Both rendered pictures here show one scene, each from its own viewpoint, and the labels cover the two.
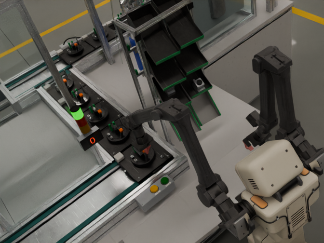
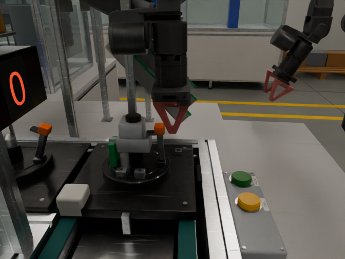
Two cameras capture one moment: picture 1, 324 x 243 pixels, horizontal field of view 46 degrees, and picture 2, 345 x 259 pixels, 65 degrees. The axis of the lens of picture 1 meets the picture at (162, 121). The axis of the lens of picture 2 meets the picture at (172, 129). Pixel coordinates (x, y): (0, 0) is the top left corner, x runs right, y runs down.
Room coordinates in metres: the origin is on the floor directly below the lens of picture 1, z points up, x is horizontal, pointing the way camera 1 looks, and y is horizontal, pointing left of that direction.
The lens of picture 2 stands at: (1.16, 0.54, 1.29)
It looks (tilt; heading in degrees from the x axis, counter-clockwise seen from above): 25 degrees down; 298
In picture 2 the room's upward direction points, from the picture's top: straight up
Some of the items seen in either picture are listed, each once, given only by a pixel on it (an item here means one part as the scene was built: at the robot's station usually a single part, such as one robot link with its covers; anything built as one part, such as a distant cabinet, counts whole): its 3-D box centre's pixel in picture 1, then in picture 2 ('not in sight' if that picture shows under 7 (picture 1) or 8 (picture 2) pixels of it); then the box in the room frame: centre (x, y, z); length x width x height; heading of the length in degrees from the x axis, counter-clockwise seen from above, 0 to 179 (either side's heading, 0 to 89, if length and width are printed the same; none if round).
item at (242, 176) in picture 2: (164, 181); (241, 180); (1.25, 0.08, 0.96); 0.04 x 0.04 x 0.02
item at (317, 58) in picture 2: not in sight; (317, 63); (1.18, -5.52, 0.20); 1.20 x 0.80 x 0.41; 22
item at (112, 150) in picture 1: (116, 129); (12, 150); (1.68, 0.27, 1.01); 0.24 x 0.24 x 0.13; 26
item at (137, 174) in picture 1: (143, 157); (137, 173); (1.45, 0.16, 0.96); 0.24 x 0.24 x 0.02; 26
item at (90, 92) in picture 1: (78, 95); not in sight; (2.12, 0.49, 1.01); 0.24 x 0.24 x 0.13; 26
